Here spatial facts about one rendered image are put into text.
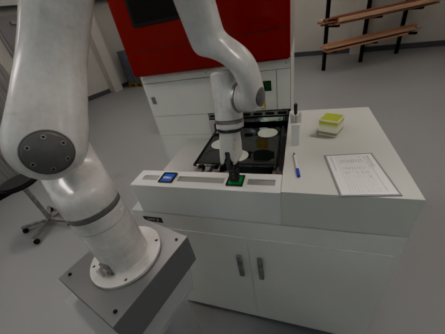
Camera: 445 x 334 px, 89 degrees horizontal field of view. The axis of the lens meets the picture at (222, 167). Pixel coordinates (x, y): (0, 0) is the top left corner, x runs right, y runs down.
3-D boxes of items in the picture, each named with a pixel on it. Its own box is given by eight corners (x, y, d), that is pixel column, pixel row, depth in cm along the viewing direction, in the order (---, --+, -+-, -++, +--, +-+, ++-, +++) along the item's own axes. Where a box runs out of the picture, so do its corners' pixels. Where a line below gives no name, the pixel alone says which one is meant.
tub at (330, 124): (324, 127, 95) (326, 112, 91) (343, 130, 90) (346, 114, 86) (316, 134, 91) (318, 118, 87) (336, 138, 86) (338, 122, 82)
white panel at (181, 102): (163, 136, 151) (141, 74, 129) (290, 134, 125) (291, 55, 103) (161, 139, 148) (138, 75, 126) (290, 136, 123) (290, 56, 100)
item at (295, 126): (290, 138, 92) (290, 107, 85) (300, 138, 91) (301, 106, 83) (289, 146, 87) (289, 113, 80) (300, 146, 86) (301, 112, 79)
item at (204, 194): (154, 195, 100) (143, 169, 92) (283, 205, 82) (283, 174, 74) (142, 211, 92) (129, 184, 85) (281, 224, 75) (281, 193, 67)
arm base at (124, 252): (127, 301, 51) (85, 249, 41) (76, 276, 60) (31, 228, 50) (174, 235, 65) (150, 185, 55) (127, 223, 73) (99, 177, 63)
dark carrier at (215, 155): (218, 129, 128) (218, 128, 128) (281, 127, 117) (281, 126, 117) (197, 164, 101) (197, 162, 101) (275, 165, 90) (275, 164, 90)
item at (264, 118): (212, 133, 136) (209, 118, 131) (288, 131, 122) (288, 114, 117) (211, 134, 135) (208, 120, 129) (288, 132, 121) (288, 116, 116)
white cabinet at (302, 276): (212, 225, 188) (188, 138, 143) (342, 240, 157) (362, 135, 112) (181, 307, 139) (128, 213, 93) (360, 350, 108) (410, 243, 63)
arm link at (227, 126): (220, 116, 72) (221, 125, 73) (210, 122, 64) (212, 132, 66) (246, 114, 69) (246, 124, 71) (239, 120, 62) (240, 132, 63)
